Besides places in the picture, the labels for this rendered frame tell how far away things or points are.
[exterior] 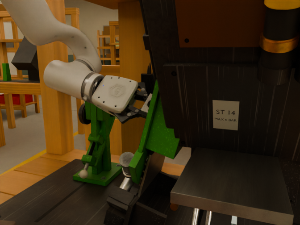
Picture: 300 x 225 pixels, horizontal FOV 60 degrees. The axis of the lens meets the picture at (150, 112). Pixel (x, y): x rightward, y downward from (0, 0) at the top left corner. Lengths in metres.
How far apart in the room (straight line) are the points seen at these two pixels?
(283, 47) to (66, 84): 0.54
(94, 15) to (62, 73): 11.11
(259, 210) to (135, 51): 0.72
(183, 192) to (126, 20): 0.72
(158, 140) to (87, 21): 11.44
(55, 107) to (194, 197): 0.90
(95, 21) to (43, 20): 11.11
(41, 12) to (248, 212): 0.59
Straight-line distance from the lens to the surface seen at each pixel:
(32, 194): 0.92
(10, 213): 0.85
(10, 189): 1.02
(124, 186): 0.70
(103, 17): 11.66
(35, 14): 0.69
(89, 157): 0.88
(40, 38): 0.70
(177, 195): 0.40
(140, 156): 0.59
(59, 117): 1.19
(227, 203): 0.39
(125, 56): 0.98
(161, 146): 0.58
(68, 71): 0.74
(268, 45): 0.37
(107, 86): 0.69
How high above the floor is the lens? 1.33
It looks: 13 degrees down
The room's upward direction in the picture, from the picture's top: straight up
